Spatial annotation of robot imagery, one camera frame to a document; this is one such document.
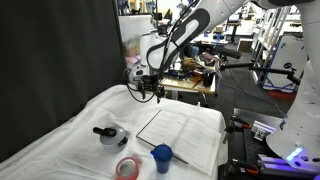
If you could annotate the red tape roll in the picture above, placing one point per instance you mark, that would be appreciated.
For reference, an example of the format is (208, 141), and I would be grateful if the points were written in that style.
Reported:
(118, 166)

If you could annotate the cluttered wooden desk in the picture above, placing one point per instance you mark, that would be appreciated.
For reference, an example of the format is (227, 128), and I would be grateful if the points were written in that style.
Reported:
(190, 83)

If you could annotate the white shelving rack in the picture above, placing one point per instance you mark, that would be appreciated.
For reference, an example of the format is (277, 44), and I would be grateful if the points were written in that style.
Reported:
(270, 23)

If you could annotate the pink foam roll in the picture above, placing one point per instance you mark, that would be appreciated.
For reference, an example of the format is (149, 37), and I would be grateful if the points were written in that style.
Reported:
(131, 60)

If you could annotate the black curtain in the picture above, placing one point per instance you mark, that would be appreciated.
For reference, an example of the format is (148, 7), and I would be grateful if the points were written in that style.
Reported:
(50, 66)

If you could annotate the black mug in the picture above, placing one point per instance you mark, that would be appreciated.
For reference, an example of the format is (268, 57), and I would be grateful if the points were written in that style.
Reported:
(208, 80)

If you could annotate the black orange bar clamp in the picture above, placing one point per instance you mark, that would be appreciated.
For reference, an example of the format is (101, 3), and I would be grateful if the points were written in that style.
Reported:
(243, 168)
(238, 123)

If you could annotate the white table cloth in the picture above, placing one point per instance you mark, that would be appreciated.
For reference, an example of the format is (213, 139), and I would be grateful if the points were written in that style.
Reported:
(66, 156)

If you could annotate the blue plastic cup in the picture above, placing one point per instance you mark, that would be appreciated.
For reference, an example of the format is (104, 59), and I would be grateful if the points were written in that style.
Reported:
(162, 165)

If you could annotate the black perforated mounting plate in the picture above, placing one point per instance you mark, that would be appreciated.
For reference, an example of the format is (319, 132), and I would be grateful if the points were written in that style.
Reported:
(240, 150)

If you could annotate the aluminium extrusion rail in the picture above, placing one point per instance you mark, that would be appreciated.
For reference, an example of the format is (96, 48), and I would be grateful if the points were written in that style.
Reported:
(283, 165)
(263, 130)

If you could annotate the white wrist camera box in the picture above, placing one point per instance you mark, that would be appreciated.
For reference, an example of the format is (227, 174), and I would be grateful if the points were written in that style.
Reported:
(136, 71)

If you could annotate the whiteboard with blue frame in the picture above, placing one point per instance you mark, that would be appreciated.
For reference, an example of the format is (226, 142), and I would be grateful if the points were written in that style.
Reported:
(286, 60)

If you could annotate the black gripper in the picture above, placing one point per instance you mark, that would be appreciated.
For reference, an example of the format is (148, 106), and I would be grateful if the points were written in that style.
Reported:
(149, 81)

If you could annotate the translucent storage bin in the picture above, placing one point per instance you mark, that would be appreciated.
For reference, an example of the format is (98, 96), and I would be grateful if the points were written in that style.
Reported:
(130, 26)

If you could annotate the open book white pages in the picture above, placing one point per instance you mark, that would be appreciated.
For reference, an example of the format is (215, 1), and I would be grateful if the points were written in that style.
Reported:
(200, 143)

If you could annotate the brown cardboard box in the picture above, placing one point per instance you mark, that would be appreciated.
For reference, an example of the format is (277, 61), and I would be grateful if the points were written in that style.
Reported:
(245, 45)

